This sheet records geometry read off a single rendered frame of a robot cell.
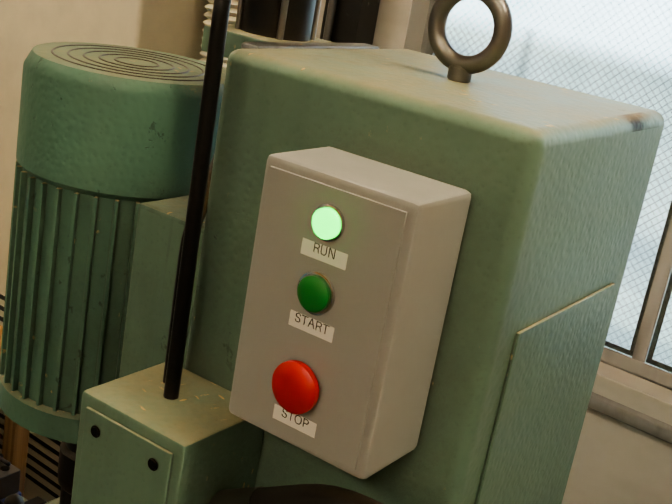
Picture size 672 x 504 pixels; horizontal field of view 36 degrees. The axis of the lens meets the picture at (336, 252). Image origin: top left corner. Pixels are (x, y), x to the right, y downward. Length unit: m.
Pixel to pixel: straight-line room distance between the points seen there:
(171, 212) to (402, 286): 0.28
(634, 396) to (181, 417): 1.51
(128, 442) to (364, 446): 0.16
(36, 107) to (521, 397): 0.43
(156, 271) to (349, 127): 0.23
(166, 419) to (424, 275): 0.20
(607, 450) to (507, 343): 1.54
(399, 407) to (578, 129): 0.19
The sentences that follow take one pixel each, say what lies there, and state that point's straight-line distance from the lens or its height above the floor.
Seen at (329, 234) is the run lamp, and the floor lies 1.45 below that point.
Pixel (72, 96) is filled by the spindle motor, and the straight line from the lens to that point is 0.80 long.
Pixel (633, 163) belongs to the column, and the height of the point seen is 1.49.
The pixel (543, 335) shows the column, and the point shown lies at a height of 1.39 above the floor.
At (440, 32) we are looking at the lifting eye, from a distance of 0.70.
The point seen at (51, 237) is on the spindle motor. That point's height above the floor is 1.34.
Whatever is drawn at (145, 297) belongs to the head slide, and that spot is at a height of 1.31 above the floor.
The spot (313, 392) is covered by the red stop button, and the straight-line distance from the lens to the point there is 0.57.
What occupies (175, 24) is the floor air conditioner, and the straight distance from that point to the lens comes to 2.41.
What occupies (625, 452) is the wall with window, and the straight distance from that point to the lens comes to 2.12.
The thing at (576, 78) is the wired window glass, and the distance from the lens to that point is 2.12.
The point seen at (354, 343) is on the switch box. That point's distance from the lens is 0.55.
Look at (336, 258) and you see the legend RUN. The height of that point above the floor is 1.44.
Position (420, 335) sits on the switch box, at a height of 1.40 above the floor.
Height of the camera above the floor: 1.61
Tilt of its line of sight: 17 degrees down
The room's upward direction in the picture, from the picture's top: 10 degrees clockwise
